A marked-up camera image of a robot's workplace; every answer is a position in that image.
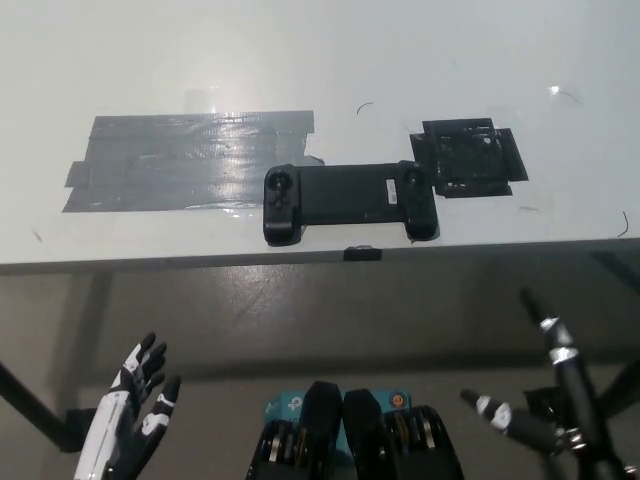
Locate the teal router box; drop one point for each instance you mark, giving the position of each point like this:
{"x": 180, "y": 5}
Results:
{"x": 287, "y": 402}

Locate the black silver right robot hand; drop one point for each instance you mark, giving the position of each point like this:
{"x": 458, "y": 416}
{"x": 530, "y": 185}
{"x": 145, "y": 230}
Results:
{"x": 575, "y": 380}

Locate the black tape square patch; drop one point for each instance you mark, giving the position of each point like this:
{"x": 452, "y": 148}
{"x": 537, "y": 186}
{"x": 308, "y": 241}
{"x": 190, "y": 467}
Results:
{"x": 465, "y": 155}

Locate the black table leg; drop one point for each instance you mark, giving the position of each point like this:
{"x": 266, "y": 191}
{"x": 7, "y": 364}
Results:
{"x": 30, "y": 400}
{"x": 625, "y": 385}

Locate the black robot torso blocks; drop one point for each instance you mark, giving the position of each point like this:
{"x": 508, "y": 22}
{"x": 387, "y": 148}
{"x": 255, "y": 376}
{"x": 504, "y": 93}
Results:
{"x": 370, "y": 440}

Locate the black game controller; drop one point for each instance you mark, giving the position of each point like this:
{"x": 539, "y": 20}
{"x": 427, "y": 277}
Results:
{"x": 340, "y": 195}

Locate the grey duct tape patch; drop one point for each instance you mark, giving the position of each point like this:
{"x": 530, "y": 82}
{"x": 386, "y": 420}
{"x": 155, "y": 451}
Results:
{"x": 165, "y": 165}

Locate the black table foot plate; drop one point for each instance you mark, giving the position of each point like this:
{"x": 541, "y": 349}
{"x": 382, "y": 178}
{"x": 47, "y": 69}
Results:
{"x": 542, "y": 400}
{"x": 77, "y": 430}

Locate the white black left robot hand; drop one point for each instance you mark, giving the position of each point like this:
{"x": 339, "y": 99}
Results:
{"x": 112, "y": 425}

